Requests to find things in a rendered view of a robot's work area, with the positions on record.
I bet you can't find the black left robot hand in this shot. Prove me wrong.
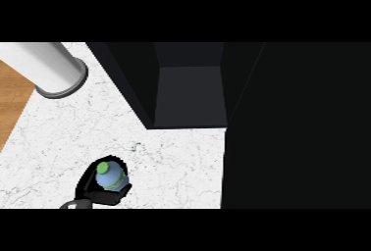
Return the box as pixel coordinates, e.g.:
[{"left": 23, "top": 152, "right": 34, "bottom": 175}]
[{"left": 73, "top": 154, "right": 133, "bottom": 207}]

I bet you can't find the blue water bottle green cap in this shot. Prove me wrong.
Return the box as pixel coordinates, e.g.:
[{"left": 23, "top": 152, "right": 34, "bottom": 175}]
[{"left": 94, "top": 160, "right": 130, "bottom": 192}]

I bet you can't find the dark grey open cabinet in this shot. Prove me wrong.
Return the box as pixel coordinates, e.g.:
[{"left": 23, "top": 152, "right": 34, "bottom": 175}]
[{"left": 85, "top": 41, "right": 266, "bottom": 130}]

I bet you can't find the dark grey cabinet door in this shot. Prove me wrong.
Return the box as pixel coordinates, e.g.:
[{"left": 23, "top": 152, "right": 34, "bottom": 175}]
[{"left": 220, "top": 41, "right": 371, "bottom": 210}]

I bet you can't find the white cylinder with grey rim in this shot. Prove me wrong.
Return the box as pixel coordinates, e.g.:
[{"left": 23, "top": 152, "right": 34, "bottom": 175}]
[{"left": 0, "top": 41, "right": 90, "bottom": 100}]

